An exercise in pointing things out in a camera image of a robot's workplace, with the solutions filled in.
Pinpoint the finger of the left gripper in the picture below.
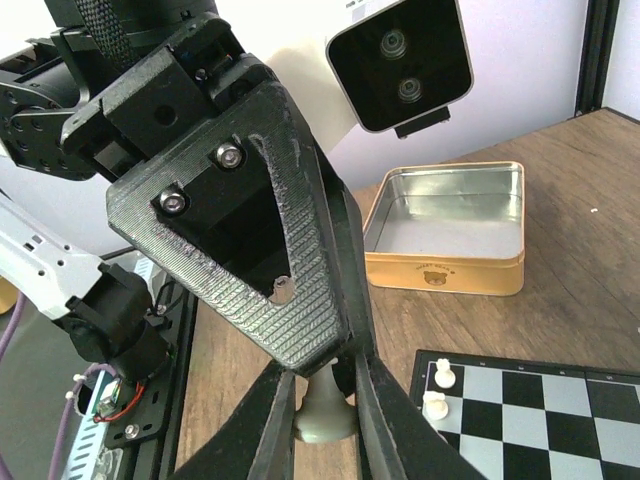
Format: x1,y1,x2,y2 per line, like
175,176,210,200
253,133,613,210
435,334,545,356
299,130,375,360
106,82,348,375

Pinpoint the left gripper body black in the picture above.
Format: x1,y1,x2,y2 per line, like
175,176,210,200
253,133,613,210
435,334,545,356
60,14,273,181

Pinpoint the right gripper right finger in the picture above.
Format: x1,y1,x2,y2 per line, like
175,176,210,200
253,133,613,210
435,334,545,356
355,355,483,479

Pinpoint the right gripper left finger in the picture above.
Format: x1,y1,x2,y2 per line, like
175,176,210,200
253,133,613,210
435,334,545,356
172,361,296,480

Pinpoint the white chess piece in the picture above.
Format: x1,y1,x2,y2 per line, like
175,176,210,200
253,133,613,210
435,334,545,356
422,390,449,421
293,359,357,444

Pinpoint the white chess pawn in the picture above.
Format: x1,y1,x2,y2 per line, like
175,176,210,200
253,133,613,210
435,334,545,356
434,358,456,389

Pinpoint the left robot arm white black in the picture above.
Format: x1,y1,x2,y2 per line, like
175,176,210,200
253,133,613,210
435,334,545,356
1,1,363,302

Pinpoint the black white chess board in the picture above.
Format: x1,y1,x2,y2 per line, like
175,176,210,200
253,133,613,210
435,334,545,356
410,350,639,479

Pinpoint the yellow metal tin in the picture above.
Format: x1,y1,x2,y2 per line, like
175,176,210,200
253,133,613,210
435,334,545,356
363,161,525,296

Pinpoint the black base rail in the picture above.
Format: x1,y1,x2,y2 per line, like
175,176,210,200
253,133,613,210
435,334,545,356
105,280,198,479

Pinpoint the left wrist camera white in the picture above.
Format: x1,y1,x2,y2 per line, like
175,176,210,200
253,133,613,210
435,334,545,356
267,1,474,152

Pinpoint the light blue slotted cable duct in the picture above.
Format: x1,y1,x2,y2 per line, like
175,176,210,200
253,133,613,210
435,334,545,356
59,259,156,480

